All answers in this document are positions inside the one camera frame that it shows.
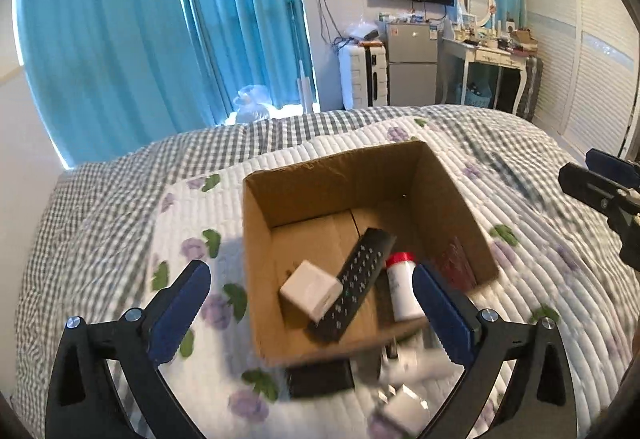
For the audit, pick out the grey checkered bedsheet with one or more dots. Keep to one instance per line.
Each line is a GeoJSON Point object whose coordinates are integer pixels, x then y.
{"type": "Point", "coordinates": [100, 204]}

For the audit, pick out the white power adapter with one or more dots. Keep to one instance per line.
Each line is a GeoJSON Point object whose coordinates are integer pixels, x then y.
{"type": "Point", "coordinates": [402, 411]}

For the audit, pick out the white cube charger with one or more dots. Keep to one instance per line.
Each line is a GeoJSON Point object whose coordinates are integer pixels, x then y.
{"type": "Point", "coordinates": [310, 291]}

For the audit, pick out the brown cardboard box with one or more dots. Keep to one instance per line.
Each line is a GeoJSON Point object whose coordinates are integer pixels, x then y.
{"type": "Point", "coordinates": [300, 199]}

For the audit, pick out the white bottle with red cap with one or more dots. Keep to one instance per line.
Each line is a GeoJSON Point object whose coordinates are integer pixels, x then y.
{"type": "Point", "coordinates": [404, 291]}

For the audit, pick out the white louvered wardrobe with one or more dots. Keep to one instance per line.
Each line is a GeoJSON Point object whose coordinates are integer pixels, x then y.
{"type": "Point", "coordinates": [580, 44]}

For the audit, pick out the silver mini fridge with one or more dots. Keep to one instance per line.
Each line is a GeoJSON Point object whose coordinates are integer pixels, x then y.
{"type": "Point", "coordinates": [411, 69]}

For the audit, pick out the black remote control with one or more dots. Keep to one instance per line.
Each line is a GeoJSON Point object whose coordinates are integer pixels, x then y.
{"type": "Point", "coordinates": [357, 276]}

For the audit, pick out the blue storage basket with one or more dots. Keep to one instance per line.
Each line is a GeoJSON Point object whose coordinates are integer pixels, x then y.
{"type": "Point", "coordinates": [474, 95]}

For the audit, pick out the black rectangular case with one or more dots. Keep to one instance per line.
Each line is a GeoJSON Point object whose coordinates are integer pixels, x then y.
{"type": "Point", "coordinates": [320, 378]}

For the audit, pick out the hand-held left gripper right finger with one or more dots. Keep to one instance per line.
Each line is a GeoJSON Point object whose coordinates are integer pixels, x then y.
{"type": "Point", "coordinates": [445, 314]}

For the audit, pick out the white tube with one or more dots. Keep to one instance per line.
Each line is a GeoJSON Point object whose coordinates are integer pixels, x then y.
{"type": "Point", "coordinates": [425, 365]}

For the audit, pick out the white plastic bag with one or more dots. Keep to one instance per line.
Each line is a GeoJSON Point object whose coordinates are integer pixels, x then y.
{"type": "Point", "coordinates": [362, 31]}

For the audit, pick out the dark red packet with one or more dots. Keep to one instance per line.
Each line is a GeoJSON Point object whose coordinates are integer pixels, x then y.
{"type": "Point", "coordinates": [455, 264]}

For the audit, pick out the wide teal curtain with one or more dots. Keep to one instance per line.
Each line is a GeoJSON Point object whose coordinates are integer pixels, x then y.
{"type": "Point", "coordinates": [125, 34]}

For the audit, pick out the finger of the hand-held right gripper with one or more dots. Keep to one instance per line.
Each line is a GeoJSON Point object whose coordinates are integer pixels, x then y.
{"type": "Point", "coordinates": [612, 165]}
{"type": "Point", "coordinates": [585, 184]}

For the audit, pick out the white suitcase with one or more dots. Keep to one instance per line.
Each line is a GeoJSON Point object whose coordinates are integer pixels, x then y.
{"type": "Point", "coordinates": [361, 76]}

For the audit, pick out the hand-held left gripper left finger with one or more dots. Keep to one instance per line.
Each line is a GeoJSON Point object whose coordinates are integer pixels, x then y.
{"type": "Point", "coordinates": [175, 314]}

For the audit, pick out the clear plastic bag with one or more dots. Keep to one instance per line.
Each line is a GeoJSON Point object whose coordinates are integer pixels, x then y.
{"type": "Point", "coordinates": [252, 104]}

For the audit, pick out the white dressing table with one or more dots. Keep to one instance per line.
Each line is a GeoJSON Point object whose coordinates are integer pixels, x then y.
{"type": "Point", "coordinates": [480, 54]}

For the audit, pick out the dark suitcase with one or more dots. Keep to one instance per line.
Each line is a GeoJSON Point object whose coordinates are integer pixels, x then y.
{"type": "Point", "coordinates": [529, 89]}

